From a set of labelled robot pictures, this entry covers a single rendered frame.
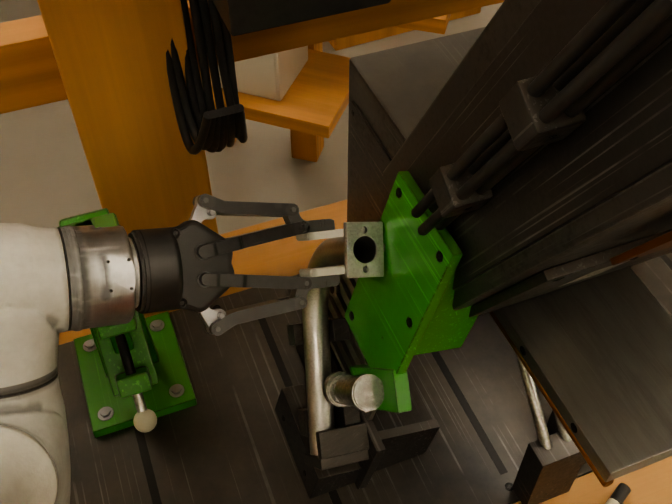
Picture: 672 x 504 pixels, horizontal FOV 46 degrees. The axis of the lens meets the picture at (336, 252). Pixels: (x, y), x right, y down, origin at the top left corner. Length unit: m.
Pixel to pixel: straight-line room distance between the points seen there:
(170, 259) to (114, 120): 0.29
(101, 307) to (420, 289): 0.28
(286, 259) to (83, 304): 0.57
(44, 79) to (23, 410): 0.46
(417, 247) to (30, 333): 0.34
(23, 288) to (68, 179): 2.10
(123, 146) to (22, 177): 1.85
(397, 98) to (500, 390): 0.40
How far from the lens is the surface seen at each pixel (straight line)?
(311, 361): 0.90
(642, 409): 0.81
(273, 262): 1.20
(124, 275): 0.68
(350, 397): 0.81
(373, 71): 0.94
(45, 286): 0.67
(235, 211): 0.74
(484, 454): 1.01
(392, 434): 0.93
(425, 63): 0.95
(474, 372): 1.07
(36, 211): 2.68
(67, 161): 2.82
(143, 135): 0.97
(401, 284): 0.77
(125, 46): 0.90
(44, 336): 0.68
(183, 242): 0.73
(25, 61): 1.00
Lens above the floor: 1.78
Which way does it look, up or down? 48 degrees down
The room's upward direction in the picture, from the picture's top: straight up
